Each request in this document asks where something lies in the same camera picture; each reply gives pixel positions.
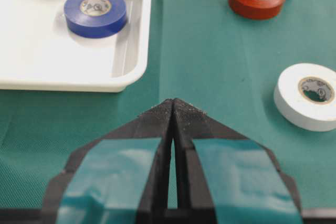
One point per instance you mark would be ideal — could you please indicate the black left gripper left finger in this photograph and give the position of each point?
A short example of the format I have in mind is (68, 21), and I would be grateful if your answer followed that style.
(122, 177)

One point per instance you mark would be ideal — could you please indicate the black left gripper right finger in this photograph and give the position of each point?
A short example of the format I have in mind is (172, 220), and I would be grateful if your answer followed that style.
(225, 177)

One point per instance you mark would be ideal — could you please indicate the red tape roll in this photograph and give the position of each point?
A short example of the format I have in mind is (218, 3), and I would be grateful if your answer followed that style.
(256, 9)

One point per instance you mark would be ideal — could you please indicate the blue tape roll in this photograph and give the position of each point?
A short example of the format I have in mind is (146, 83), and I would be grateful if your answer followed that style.
(95, 18)

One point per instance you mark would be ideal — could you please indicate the white tape roll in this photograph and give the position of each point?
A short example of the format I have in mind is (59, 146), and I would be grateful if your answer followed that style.
(305, 96)

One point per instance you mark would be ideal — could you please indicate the white plastic tray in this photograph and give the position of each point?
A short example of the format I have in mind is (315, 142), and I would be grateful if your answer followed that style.
(39, 52)

